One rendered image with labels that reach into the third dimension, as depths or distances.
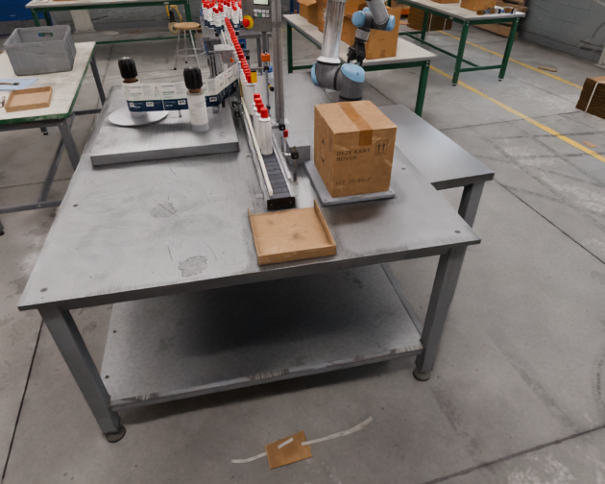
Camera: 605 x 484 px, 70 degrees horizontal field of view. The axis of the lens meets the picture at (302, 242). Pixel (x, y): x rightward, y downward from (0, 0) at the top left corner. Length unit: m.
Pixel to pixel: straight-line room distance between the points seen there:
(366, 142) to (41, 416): 1.80
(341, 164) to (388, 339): 0.83
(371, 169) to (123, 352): 1.31
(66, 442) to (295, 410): 0.96
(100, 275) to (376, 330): 1.19
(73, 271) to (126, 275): 0.18
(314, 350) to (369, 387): 0.34
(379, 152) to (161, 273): 0.89
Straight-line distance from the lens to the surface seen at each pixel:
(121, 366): 2.07
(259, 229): 1.58
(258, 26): 2.36
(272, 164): 1.92
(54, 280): 1.58
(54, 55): 3.94
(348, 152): 1.65
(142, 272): 1.49
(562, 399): 2.38
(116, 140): 2.33
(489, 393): 2.26
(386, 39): 3.95
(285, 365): 1.92
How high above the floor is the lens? 1.75
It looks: 37 degrees down
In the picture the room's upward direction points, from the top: 1 degrees counter-clockwise
